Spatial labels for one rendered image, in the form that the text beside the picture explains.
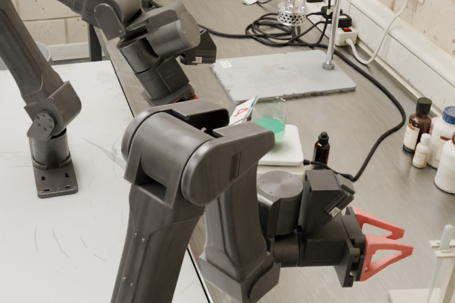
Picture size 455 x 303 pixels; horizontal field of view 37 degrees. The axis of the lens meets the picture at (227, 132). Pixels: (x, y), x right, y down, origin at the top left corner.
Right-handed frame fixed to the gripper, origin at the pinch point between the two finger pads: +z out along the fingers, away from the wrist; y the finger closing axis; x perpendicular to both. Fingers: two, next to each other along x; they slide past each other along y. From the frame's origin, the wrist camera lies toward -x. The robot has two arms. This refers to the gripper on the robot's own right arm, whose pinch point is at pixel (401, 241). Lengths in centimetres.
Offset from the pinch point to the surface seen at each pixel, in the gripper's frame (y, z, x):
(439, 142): 35.6, 21.2, 7.4
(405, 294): 2.9, 4.2, 12.9
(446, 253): -1.2, 6.1, 1.2
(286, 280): 7.7, -12.7, 13.9
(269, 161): 26.8, -12.9, 5.1
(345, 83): 68, 13, 12
